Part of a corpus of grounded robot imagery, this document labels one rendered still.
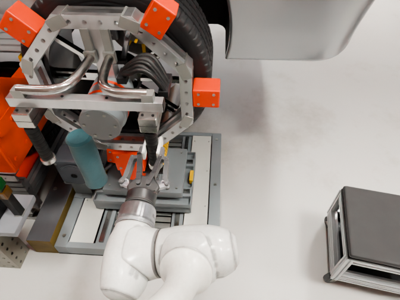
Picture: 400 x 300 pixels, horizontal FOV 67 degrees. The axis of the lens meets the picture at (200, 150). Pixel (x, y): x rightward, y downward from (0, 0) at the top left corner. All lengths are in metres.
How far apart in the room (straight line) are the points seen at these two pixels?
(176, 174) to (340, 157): 1.10
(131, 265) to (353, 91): 2.37
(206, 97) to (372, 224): 0.88
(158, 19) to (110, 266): 0.62
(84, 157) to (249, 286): 0.95
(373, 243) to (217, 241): 0.92
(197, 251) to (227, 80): 2.14
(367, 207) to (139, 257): 1.10
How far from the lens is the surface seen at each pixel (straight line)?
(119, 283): 0.66
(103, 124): 0.96
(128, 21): 0.91
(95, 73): 1.18
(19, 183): 1.65
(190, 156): 1.77
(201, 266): 0.59
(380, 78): 3.02
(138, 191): 0.76
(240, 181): 1.86
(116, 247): 0.68
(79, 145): 1.10
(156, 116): 0.81
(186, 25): 0.99
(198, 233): 0.62
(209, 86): 1.02
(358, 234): 1.43
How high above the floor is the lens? 1.48
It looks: 47 degrees down
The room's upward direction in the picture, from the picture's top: straight up
